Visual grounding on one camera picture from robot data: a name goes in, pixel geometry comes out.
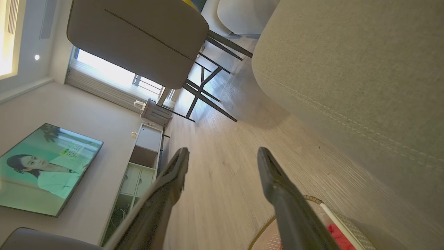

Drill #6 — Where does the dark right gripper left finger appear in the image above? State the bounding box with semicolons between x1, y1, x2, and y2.
103;147;190;250

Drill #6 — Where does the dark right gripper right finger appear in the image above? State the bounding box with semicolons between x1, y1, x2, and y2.
257;147;341;250

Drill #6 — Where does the white plastic laundry basket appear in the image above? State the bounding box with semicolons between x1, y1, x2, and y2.
248;194;377;250

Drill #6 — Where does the red garment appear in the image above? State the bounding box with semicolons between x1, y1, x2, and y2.
279;224;356;250

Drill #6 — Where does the white television cabinet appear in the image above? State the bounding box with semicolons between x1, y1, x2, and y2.
99;123;163;247

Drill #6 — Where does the flat screen television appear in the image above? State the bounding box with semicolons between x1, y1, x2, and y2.
0;123;104;217

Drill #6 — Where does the dark grey rounded panel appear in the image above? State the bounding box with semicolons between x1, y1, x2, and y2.
0;227;104;250

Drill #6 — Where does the beige grey fabric sofa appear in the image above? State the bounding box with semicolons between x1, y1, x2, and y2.
251;0;444;250

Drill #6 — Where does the bright window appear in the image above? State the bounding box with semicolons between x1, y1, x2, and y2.
75;49;176;101

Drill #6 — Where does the light grey upholstered seat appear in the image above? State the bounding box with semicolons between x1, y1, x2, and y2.
201;0;281;39

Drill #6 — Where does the ceiling air vent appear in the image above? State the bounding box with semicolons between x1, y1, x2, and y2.
8;0;19;34

